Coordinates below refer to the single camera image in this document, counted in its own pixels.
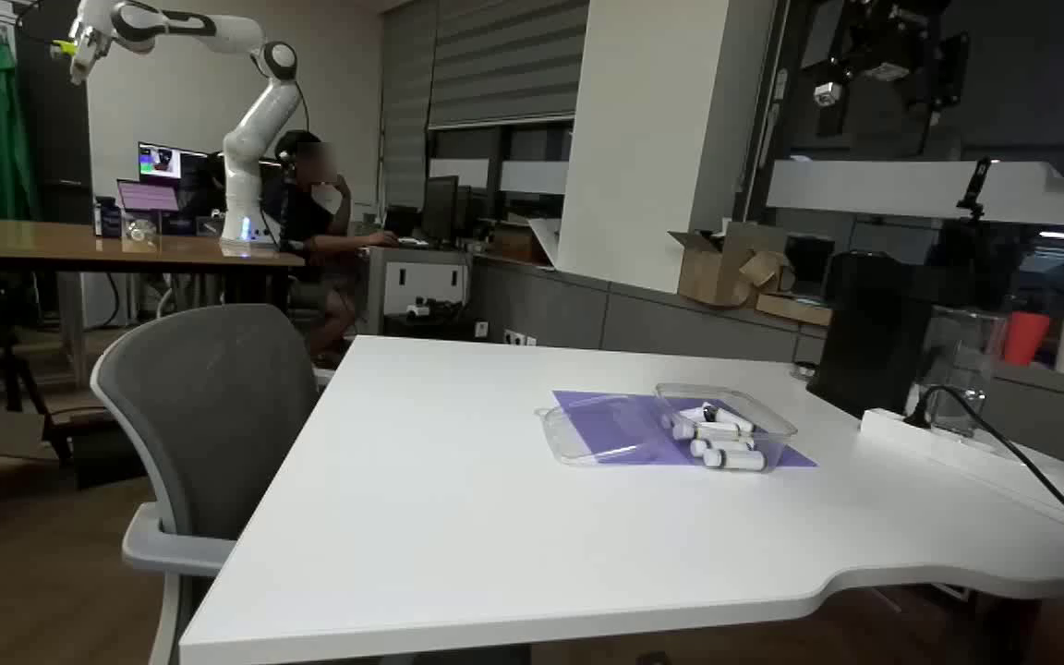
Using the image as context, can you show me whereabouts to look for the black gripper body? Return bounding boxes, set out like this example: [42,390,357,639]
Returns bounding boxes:
[805,0,972,124]

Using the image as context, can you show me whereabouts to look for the cardboard box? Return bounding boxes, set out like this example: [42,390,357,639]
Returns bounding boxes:
[669,225,800,309]

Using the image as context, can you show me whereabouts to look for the black box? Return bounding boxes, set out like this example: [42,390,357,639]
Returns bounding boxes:
[805,246,939,417]

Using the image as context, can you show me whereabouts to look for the orange cup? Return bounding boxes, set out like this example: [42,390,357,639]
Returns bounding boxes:
[1000,305,1054,369]

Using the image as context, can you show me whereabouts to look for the white power strip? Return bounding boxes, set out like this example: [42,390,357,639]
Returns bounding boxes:
[853,402,994,458]

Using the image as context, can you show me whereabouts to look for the gray window blind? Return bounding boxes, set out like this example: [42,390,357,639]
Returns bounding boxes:
[426,0,593,131]

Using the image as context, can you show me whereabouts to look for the white cylinder roll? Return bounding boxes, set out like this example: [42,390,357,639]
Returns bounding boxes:
[713,444,768,477]
[667,411,713,445]
[697,423,763,455]
[692,402,756,434]

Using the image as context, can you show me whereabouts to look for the purple mat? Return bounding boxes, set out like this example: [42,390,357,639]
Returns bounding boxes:
[550,389,822,471]

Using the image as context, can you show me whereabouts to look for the white drawer cabinet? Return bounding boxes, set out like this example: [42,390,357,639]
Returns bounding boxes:
[361,243,476,337]

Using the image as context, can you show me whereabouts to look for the seated person in black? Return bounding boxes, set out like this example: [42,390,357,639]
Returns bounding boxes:
[270,124,394,362]

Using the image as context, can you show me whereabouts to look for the computer monitor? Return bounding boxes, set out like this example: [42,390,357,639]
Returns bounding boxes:
[135,139,194,184]

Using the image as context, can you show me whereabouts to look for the laptop with pink screen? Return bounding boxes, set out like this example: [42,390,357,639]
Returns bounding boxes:
[115,178,184,221]

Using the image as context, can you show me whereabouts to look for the gray mesh office chair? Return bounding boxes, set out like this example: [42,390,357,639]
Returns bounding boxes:
[84,299,330,665]

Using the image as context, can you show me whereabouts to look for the wooden table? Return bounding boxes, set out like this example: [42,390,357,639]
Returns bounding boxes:
[0,214,309,278]

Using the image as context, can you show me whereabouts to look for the black tripod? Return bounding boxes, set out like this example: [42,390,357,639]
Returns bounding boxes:
[0,273,59,422]

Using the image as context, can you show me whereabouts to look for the black clamp mount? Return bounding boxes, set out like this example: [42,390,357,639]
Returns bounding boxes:
[952,153,1000,225]

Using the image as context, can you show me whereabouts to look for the black power cable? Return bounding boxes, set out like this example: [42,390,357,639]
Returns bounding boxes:
[905,381,1064,549]

